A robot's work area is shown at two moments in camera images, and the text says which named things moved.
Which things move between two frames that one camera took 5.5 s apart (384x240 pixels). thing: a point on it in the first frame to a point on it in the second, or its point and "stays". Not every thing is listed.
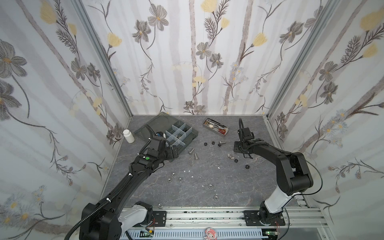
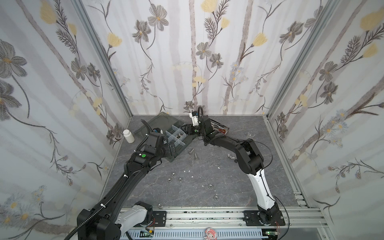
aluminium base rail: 183,217 stays
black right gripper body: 238,147 to 199,128
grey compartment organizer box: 177,133 stays
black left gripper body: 169,155 stays
